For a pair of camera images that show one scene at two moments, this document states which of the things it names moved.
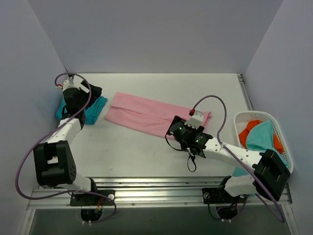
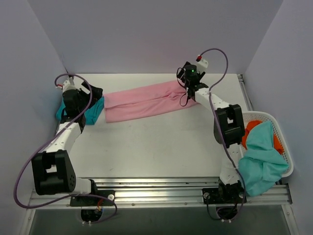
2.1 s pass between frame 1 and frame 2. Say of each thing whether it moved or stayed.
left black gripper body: stayed
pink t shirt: moved
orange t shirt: stayed
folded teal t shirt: stayed
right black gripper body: moved
